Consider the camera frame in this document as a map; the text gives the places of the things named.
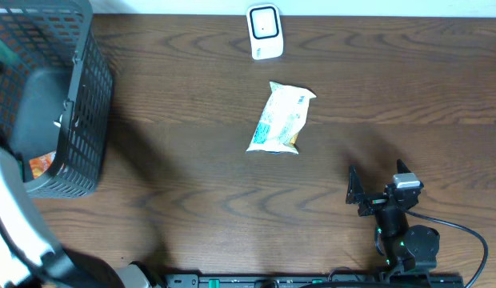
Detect yellow white snack bag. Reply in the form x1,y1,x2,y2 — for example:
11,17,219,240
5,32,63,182
246,82,317,154

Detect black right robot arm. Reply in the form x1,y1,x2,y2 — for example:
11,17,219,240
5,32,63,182
346,159,440,274

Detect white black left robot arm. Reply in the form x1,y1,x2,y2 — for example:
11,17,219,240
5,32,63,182
0,127,166,288

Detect white barcode scanner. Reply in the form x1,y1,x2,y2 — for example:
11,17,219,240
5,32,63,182
246,3,284,61

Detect orange snack packet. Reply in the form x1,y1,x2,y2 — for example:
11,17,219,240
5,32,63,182
29,151,56,178

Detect grey plastic mesh basket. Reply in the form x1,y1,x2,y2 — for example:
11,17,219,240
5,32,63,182
0,0,114,198

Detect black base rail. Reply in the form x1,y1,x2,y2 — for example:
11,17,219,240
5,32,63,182
163,270,464,288

